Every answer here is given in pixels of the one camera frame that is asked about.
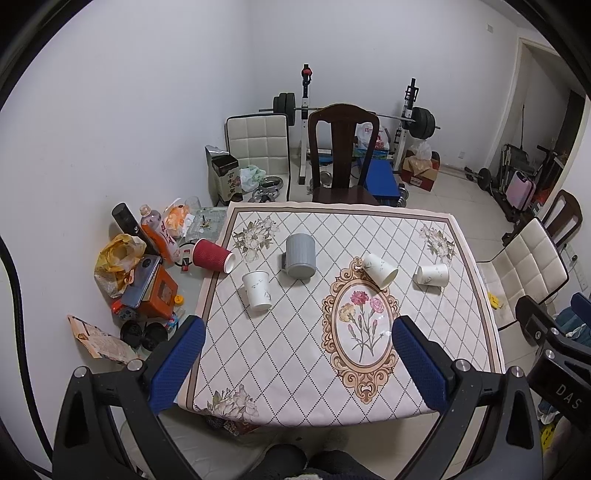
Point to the blue weight bench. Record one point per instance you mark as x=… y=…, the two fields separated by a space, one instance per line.
x=380 y=182

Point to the cardboard box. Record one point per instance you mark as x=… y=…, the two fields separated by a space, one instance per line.
x=420 y=173

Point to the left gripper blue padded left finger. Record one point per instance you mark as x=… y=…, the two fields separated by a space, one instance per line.
x=171 y=361

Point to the brown paper card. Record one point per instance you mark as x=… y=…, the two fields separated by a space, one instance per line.
x=99 y=344

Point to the barbell with black plates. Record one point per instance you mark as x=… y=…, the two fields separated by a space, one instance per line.
x=420 y=123

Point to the cream padded chair back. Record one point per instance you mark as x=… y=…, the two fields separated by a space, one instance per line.
x=263 y=140

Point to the red-label drink bottle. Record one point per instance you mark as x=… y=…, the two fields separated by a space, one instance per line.
x=154 y=227

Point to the cream padded chair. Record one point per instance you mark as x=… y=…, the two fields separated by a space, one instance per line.
x=263 y=140
x=530 y=265

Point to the dark tea gift box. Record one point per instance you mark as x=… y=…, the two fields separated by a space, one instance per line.
x=224 y=173

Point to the floral diamond pattern tablecloth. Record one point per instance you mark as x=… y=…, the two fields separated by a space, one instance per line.
x=322 y=354

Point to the pink suitcase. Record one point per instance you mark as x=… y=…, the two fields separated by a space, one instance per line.
x=520 y=191

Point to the grey ribbed mug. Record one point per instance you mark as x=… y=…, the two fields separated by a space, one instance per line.
x=298 y=261

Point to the white floral paper cup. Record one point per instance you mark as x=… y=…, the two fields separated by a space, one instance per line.
x=379 y=270

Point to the cream padded chair right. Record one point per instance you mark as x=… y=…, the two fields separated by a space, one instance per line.
x=530 y=265

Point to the red ribbed paper cup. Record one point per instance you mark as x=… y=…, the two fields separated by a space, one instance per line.
x=212 y=257

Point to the white squat rack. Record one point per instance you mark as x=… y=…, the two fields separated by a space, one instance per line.
x=399 y=138

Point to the yellow plastic bag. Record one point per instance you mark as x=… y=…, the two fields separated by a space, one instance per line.
x=113 y=270

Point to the black cylinder bottle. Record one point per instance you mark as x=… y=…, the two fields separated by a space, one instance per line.
x=129 y=225

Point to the orange snack bag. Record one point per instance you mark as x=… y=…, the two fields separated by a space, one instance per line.
x=174 y=217

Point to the dark wooden chair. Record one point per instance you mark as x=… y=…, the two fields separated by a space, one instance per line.
x=563 y=218
x=343 y=120

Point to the orange box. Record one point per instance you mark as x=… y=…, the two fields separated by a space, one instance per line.
x=158 y=301

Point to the dark wooden chair right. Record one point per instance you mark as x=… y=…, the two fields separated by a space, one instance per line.
x=563 y=218

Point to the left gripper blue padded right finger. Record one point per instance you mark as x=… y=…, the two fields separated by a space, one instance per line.
x=425 y=362

